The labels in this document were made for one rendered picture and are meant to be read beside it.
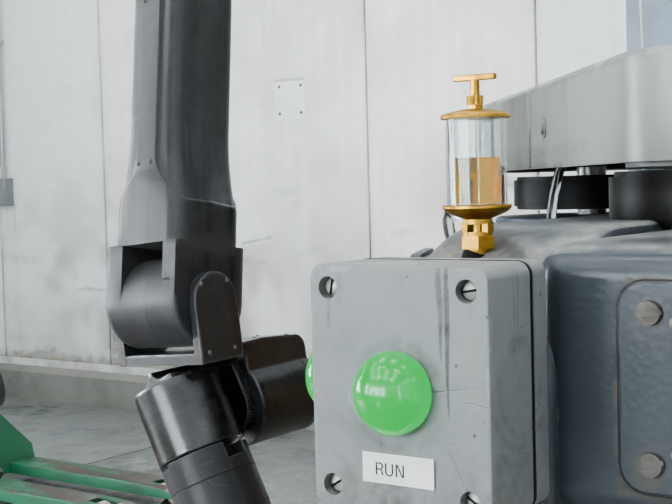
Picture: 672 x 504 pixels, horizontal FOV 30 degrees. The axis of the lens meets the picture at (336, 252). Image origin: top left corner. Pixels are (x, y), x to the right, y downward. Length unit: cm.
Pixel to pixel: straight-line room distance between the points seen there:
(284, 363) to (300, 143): 616
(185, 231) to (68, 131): 748
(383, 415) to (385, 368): 2
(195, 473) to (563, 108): 31
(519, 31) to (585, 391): 586
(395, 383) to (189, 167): 38
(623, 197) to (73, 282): 774
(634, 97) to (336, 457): 22
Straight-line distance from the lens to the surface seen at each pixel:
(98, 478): 581
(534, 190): 95
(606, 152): 62
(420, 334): 44
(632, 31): 558
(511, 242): 52
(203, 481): 78
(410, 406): 43
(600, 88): 63
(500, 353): 43
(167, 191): 78
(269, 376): 83
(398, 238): 664
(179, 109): 80
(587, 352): 47
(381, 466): 46
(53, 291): 841
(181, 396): 79
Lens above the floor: 136
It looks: 3 degrees down
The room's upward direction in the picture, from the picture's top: 2 degrees counter-clockwise
